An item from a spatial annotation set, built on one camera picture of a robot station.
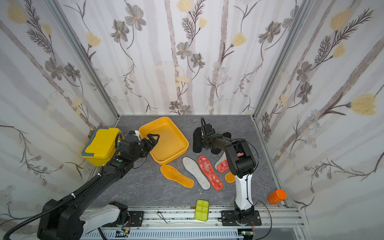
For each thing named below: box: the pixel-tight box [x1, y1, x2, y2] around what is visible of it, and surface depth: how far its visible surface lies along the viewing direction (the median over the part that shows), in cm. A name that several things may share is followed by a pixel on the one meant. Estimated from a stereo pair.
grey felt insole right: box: [214, 151, 227, 170], surface depth 97 cm
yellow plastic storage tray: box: [138, 116, 189, 165], surface depth 108 cm
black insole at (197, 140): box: [192, 127, 202, 153], surface depth 103 cm
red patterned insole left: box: [198, 156, 224, 191], surface depth 91 cm
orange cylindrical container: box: [267, 189, 287, 205], surface depth 75 cm
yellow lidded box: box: [81, 127, 125, 167], surface depth 87 cm
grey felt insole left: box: [182, 157, 211, 190], surface depth 92 cm
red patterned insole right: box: [217, 159, 229, 173], surface depth 93 cm
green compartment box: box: [194, 199, 209, 222], surface depth 78 cm
